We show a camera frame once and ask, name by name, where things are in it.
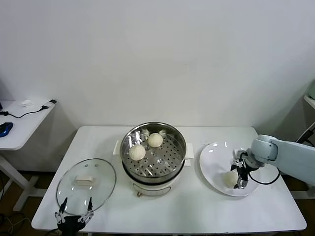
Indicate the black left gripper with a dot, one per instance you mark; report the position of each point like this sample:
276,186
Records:
70,225

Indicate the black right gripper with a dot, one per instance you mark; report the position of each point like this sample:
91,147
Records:
244,173

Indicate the white steamed baozi bun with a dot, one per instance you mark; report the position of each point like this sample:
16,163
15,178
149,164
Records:
230,179
137,153
155,140

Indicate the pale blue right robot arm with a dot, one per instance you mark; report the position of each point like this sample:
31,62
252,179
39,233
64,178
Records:
290,157

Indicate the steel perforated steamer basket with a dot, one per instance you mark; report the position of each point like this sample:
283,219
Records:
172,150

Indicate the white oval plate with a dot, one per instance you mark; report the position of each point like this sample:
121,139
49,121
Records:
211,167

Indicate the cream electric cooker pot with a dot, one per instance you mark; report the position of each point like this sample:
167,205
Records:
152,189

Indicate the white side table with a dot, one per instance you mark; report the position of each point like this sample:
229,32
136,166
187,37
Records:
24,127

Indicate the blue computer mouse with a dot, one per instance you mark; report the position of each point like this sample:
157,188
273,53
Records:
5,128

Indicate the pale green object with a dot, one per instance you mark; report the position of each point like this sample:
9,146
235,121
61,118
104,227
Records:
313,89

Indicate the crumpled white tissue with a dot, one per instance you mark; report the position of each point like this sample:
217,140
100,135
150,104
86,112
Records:
27,102

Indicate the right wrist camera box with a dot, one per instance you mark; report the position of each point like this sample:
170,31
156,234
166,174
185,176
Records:
237,153

